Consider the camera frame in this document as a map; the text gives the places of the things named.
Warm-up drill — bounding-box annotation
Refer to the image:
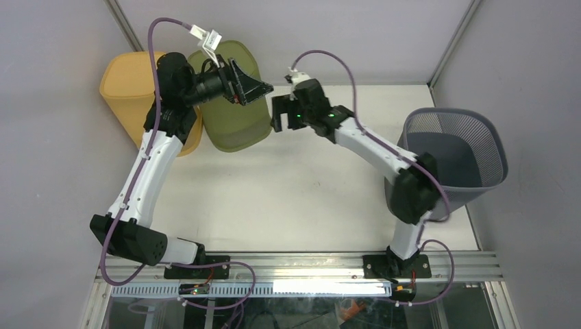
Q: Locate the white slotted cable duct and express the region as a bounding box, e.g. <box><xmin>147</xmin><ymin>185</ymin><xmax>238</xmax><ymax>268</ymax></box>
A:
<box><xmin>111</xmin><ymin>280</ymin><xmax>391</xmax><ymax>299</ymax></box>

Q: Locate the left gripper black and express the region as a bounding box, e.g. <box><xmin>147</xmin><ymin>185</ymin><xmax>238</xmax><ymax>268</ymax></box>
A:
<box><xmin>183</xmin><ymin>53</ymin><xmax>274</xmax><ymax>107</ymax></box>

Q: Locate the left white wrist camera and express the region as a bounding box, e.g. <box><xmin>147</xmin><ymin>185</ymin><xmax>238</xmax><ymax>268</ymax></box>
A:
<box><xmin>189</xmin><ymin>25</ymin><xmax>222</xmax><ymax>66</ymax></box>

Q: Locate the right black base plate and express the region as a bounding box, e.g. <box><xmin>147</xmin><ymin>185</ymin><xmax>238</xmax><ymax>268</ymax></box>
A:
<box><xmin>362</xmin><ymin>254</ymin><xmax>432</xmax><ymax>279</ymax></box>

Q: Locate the yellow plastic basket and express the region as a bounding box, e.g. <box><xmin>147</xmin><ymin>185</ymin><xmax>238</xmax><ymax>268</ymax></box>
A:
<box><xmin>100</xmin><ymin>51</ymin><xmax>203</xmax><ymax>156</ymax></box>

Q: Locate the green plastic basket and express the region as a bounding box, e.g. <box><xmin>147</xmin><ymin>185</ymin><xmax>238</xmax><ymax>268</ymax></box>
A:
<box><xmin>188</xmin><ymin>40</ymin><xmax>271</xmax><ymax>152</ymax></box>

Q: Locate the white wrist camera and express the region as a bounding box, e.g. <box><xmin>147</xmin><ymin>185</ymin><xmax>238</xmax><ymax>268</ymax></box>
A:
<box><xmin>189</xmin><ymin>25</ymin><xmax>222</xmax><ymax>66</ymax></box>
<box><xmin>284</xmin><ymin>67</ymin><xmax>311</xmax><ymax>101</ymax></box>

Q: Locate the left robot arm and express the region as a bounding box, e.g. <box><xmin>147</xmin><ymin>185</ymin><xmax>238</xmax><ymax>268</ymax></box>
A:
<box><xmin>90</xmin><ymin>52</ymin><xmax>274</xmax><ymax>278</ymax></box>

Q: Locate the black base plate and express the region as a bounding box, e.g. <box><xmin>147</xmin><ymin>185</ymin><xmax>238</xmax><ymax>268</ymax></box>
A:
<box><xmin>163</xmin><ymin>254</ymin><xmax>231</xmax><ymax>280</ymax></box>
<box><xmin>362</xmin><ymin>254</ymin><xmax>432</xmax><ymax>279</ymax></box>

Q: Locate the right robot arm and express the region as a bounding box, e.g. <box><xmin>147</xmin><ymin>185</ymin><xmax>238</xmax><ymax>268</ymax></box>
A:
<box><xmin>271</xmin><ymin>78</ymin><xmax>441</xmax><ymax>278</ymax></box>

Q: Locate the aluminium mounting rail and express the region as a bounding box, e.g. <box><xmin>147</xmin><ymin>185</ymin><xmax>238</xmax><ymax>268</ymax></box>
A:
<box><xmin>82</xmin><ymin>252</ymin><xmax>523</xmax><ymax>329</ymax></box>

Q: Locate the grey plastic basket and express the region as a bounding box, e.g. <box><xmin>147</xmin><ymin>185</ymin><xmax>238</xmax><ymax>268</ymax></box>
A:
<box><xmin>397</xmin><ymin>108</ymin><xmax>508</xmax><ymax>220</ymax></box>

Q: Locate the orange object under table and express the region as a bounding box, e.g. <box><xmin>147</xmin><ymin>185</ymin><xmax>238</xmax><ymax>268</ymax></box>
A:
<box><xmin>336</xmin><ymin>298</ymin><xmax>367</xmax><ymax>321</ymax></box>

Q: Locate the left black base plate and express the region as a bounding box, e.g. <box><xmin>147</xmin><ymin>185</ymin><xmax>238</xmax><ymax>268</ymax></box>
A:
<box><xmin>163</xmin><ymin>254</ymin><xmax>231</xmax><ymax>280</ymax></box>

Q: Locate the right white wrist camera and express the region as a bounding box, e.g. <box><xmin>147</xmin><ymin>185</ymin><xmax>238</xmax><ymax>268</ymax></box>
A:
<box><xmin>284</xmin><ymin>67</ymin><xmax>311</xmax><ymax>101</ymax></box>

